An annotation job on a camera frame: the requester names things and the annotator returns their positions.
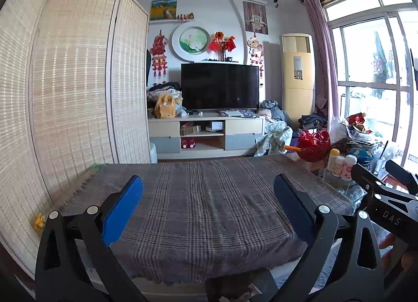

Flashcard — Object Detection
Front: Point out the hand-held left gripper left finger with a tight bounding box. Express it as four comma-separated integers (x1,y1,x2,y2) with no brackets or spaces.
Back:
35,175,147,302

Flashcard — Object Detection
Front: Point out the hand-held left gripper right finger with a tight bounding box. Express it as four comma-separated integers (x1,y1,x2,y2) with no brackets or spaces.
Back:
273,174,384,302

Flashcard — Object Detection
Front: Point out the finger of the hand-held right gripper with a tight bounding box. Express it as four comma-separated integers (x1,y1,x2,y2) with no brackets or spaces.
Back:
385,160,418,195
351,163,394,198

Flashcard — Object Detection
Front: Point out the person's right hand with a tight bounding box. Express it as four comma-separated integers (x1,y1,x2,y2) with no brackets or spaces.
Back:
401,250,418,272

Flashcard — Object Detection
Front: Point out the glass tumbler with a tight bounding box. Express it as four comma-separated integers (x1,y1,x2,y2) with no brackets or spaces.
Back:
372,153,391,177

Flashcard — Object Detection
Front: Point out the white bottle pink label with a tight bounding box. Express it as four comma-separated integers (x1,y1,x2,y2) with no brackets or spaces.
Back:
341,155,357,181

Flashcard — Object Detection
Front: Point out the blue patterned tin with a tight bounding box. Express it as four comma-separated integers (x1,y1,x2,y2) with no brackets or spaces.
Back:
348,147,373,167

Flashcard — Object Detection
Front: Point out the glass side table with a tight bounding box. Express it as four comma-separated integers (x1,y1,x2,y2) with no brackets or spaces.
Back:
313,158,369,213

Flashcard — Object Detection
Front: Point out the white bottle cream label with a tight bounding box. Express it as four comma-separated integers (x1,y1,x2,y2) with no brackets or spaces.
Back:
332,156,346,177

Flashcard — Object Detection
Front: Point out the yellow-capped white bottle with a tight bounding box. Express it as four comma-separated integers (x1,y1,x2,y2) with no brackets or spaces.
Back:
327,148,341,172

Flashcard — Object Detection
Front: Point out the white plastic bag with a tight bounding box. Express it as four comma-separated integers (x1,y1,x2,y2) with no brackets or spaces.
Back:
330,116,350,141

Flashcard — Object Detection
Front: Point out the red packaging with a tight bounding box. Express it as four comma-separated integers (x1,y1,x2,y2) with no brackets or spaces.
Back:
346,113,366,126

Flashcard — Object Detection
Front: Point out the red basket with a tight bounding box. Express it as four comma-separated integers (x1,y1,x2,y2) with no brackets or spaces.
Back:
297,130,331,162

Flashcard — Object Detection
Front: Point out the grey plaid tablecloth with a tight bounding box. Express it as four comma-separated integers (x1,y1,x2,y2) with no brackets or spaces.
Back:
60,155,355,284

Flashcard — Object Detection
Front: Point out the pile of dark clothes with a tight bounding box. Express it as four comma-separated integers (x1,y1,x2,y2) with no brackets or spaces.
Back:
299,114,329,129

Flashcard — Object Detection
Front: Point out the beige grey television cabinet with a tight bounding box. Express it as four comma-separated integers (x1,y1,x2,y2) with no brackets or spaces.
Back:
148,116,266,160

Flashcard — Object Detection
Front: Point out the pile of grey clothes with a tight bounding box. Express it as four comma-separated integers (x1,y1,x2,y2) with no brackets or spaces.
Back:
259,100,291,123

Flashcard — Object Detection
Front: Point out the cream standing air conditioner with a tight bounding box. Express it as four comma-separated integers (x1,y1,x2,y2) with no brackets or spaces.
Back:
281,32,317,123

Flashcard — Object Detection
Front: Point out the dark tray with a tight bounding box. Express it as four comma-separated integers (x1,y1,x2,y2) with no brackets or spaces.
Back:
220,109,258,117

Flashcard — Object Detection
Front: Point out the large window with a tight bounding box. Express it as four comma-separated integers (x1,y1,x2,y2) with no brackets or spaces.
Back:
322,0,418,172

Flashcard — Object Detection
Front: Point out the yellow plush toy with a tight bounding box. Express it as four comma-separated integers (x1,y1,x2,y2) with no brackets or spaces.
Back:
153,94,177,119

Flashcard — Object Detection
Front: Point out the pink curtain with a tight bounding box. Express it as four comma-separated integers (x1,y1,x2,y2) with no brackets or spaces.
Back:
304,0,340,120

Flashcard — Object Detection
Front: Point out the bamboo folding screen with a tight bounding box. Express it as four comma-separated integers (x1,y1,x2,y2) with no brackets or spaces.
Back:
0,0,152,278

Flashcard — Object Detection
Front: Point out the pile of mixed clothes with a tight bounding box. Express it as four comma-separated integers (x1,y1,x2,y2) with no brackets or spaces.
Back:
147,82,183,119

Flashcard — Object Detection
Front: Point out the black television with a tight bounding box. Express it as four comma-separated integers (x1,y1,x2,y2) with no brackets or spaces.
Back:
181,63,260,111

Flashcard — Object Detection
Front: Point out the red hanging ornament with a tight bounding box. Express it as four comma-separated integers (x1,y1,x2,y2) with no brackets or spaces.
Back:
247,32,264,79
149,29,169,85

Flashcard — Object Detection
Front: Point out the red flower decoration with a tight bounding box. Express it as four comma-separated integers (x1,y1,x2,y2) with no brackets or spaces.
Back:
208,31,236,61

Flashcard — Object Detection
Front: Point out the landscape painting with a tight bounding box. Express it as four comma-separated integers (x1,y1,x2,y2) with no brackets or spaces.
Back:
149,0,178,22

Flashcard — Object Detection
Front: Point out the round white wall picture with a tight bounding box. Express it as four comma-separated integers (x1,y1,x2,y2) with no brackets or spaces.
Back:
171,24,212,62

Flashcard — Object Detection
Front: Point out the brown wall poster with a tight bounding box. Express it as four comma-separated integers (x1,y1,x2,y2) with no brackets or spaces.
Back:
242,1,269,35

